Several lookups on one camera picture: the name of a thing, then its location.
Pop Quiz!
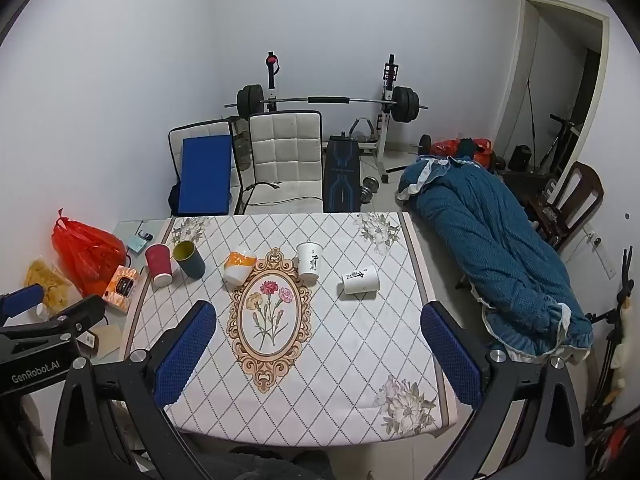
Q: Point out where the black weight bench pad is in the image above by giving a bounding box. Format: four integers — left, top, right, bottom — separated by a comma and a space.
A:
322, 140, 362, 213

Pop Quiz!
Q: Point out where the metal dumbbell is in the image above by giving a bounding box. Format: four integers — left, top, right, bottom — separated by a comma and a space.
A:
360, 175, 382, 205

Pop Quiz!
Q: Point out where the orange and white cup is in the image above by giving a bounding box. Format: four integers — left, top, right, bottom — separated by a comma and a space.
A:
222, 249, 258, 286

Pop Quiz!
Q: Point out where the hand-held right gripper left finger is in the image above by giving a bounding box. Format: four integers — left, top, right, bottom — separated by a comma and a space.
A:
50, 300, 218, 480

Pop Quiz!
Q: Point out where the upright white paper cup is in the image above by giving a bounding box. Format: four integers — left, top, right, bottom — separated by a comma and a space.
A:
292, 241, 321, 283

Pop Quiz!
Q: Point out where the blue quilt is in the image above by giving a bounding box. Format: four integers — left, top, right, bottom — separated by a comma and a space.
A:
396, 154, 595, 362

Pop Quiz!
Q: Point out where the white barbell rack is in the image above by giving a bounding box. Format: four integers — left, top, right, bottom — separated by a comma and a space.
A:
262, 51, 402, 184

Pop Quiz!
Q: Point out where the blue cushion board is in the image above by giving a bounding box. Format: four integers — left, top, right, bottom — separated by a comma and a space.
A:
177, 135, 236, 217

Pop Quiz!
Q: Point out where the red plastic bag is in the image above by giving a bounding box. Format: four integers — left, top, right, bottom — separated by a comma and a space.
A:
51, 208, 128, 299

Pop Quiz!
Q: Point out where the black speaker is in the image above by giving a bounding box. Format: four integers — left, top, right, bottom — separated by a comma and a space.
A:
507, 144, 536, 174

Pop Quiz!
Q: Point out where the brown wooden chair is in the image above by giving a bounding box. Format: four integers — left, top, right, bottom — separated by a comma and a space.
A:
529, 161, 605, 252

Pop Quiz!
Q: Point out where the white printed paper cup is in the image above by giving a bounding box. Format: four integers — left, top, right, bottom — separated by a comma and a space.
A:
341, 265, 380, 296

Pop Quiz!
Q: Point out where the barbell with black plates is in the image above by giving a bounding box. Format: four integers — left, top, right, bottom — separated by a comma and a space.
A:
224, 85, 429, 124

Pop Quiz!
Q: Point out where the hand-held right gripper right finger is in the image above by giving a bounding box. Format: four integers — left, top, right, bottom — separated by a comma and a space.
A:
421, 300, 587, 480

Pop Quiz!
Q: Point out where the yellow snack bag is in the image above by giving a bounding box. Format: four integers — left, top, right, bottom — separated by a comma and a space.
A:
24, 257, 76, 319

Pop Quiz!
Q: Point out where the white padded chair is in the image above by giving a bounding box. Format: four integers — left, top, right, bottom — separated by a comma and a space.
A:
243, 110, 325, 214
167, 118, 242, 216

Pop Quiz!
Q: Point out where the floral diamond-pattern tablecloth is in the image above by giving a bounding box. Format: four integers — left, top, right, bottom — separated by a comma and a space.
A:
122, 211, 458, 448

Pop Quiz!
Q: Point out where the orange tissue box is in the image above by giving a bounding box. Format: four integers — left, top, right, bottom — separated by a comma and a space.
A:
102, 266, 140, 315

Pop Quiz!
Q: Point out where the white power strip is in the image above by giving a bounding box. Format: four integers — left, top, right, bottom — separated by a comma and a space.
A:
582, 226, 619, 281

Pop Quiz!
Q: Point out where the dark green cup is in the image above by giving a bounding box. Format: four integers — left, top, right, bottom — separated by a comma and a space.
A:
172, 240, 206, 279

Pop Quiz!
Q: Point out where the black stand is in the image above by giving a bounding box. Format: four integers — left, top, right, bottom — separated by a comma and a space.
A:
584, 247, 640, 413

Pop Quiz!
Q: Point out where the white door frame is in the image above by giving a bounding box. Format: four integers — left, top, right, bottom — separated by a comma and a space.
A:
492, 0, 612, 172

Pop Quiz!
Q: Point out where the red cup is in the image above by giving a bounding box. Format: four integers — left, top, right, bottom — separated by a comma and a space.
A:
145, 242, 176, 288

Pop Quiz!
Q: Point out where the brown paper envelope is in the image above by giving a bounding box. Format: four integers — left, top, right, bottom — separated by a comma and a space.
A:
94, 324, 124, 362

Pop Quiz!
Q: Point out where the black cable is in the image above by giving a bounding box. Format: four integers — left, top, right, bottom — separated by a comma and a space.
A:
242, 179, 282, 207

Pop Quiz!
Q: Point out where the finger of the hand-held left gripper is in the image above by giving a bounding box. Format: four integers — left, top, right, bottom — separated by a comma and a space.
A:
0, 283, 45, 330
0, 294, 107, 349

